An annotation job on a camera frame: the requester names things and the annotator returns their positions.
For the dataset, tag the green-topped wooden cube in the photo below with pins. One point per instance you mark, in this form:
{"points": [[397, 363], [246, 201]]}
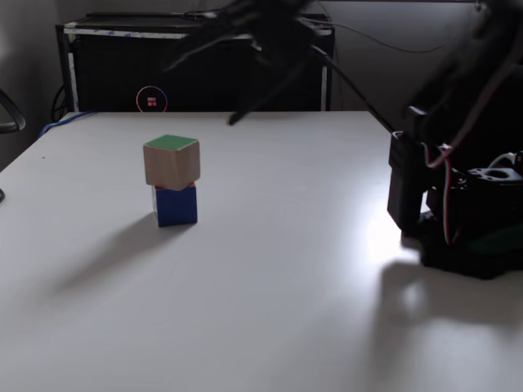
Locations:
{"points": [[169, 165]]}

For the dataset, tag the red-topped cube with marker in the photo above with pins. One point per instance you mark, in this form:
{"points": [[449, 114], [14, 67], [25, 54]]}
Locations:
{"points": [[176, 206]]}

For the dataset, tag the black computer case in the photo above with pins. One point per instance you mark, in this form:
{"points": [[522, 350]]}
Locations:
{"points": [[204, 81]]}

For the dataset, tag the black chair armrest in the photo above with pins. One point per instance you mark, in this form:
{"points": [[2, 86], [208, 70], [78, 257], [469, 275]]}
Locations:
{"points": [[14, 116]]}

